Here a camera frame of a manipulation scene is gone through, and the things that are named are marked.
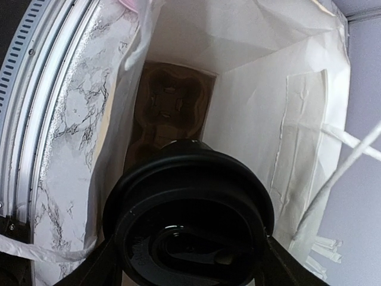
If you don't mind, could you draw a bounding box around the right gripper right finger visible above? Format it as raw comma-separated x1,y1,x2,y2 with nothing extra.
253,230,327,286

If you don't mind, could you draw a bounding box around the brown cardboard cup carrier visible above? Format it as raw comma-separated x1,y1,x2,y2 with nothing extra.
124,61,216,170

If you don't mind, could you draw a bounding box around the brown paper bag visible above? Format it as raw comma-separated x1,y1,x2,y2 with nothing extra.
0,0,381,281

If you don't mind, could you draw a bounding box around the pink plate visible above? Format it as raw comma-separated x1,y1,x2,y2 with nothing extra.
119,0,138,13

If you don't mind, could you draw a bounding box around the black coffee cup lid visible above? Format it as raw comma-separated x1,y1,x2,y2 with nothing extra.
103,139,274,285

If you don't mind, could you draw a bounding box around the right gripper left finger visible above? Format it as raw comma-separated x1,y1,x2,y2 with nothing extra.
54,237,122,286

